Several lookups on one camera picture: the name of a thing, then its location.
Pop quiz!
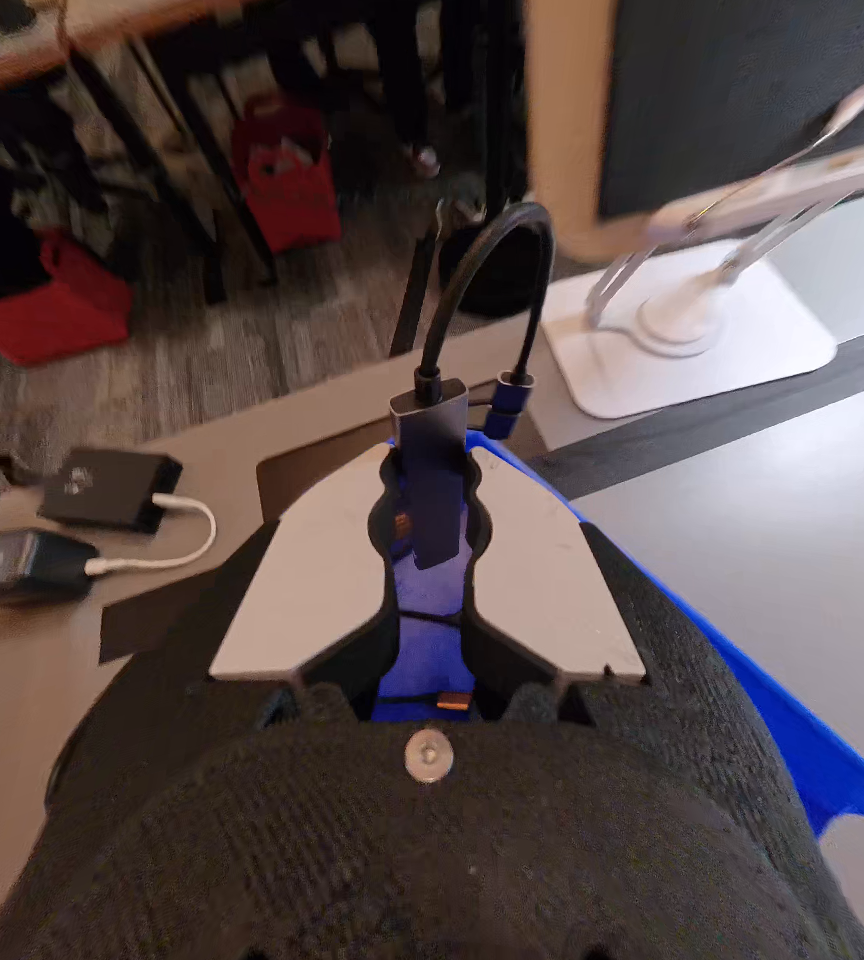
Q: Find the white cable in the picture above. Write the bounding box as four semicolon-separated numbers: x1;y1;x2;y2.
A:
85;491;217;576

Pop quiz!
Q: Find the white board stand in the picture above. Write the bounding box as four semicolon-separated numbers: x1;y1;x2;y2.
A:
540;75;864;421

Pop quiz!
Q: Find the blue storage bin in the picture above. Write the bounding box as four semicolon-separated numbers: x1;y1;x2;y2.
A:
370;438;864;840

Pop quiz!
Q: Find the black hub cable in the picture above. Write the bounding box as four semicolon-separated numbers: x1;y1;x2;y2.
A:
414;202;556;442

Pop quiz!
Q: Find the red tote bag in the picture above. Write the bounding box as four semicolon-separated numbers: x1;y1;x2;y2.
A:
231;96;343;254
0;228;134;369

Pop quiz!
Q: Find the dark grey box device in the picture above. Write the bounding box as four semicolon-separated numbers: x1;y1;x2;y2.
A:
36;447;183;536
0;528;100;603

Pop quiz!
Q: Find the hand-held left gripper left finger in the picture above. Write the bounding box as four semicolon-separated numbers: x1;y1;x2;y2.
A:
209;442;403;704

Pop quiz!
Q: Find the grey usb hub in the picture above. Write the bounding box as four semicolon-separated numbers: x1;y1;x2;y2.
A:
389;378;472;573

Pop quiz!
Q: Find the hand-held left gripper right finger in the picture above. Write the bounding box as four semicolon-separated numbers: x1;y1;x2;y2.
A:
462;447;646;714

